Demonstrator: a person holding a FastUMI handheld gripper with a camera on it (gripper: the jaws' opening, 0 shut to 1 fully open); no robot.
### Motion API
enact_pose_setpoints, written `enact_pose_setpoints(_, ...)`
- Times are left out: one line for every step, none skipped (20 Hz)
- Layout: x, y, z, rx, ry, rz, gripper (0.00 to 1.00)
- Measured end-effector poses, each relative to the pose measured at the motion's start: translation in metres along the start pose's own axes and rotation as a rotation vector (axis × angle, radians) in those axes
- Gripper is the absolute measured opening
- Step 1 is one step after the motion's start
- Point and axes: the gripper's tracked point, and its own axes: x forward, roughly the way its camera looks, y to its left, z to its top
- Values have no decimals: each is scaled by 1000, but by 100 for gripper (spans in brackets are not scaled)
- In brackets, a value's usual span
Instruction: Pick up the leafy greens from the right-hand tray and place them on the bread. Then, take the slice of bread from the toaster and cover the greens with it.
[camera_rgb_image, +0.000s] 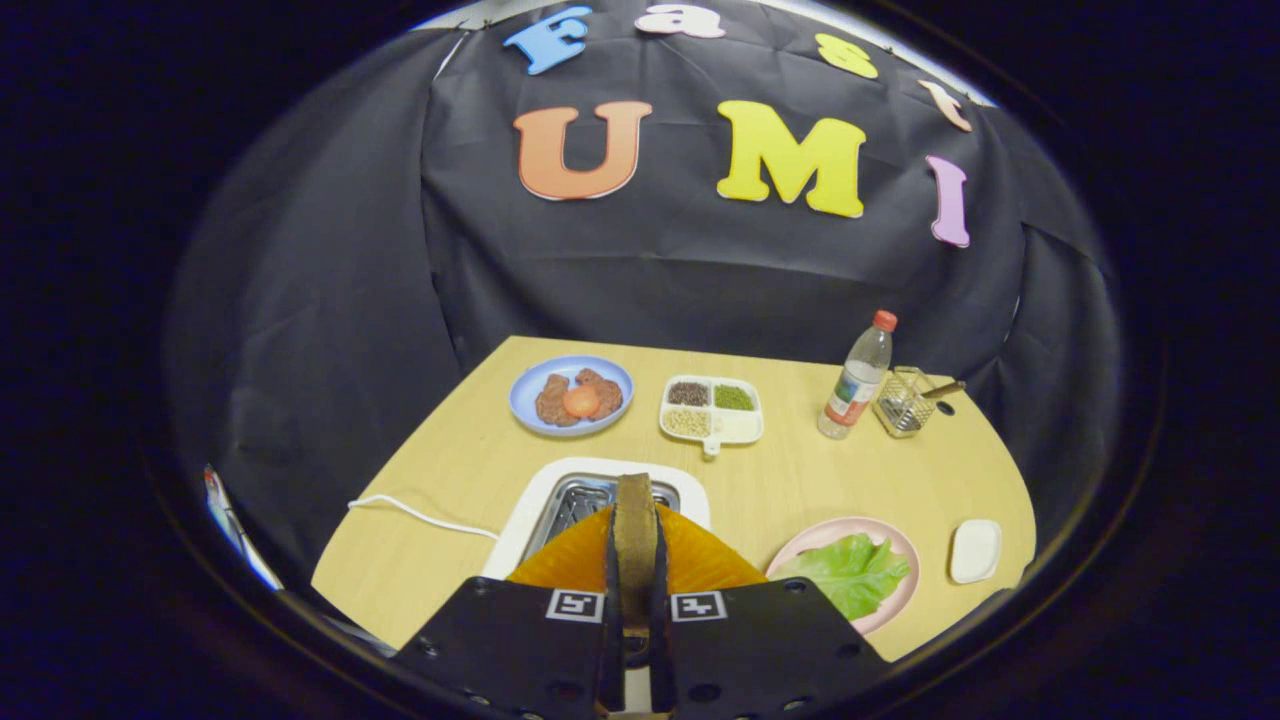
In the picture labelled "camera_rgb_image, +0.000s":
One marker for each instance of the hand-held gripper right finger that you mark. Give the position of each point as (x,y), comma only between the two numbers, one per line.
(760,650)

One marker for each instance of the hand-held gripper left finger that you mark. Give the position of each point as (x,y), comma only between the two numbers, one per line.
(520,650)

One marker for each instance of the green lettuce leaf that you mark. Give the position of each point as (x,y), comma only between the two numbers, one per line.
(850,575)

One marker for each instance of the brown bread slice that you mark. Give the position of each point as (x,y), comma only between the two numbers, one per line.
(636,540)

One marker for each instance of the pink plate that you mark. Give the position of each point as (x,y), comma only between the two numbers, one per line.
(860,525)

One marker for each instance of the white toaster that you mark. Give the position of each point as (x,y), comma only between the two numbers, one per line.
(540,480)

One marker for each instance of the white divided tray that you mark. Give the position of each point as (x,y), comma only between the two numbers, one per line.
(740,428)

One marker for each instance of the small white dish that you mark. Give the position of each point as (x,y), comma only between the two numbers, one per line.
(975,552)

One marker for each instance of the blue plate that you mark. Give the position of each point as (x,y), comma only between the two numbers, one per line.
(525,405)

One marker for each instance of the brown meat slice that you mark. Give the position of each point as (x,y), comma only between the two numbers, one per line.
(605,390)
(550,405)

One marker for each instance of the red tomato slice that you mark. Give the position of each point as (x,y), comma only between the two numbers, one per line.
(581,401)

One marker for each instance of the clear bottle with red cap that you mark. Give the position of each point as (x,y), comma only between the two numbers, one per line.
(850,395)

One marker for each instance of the metal mesh cutlery holder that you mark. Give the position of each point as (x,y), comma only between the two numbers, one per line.
(900,412)

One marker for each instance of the black backdrop cloth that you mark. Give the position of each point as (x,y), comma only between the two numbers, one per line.
(650,280)

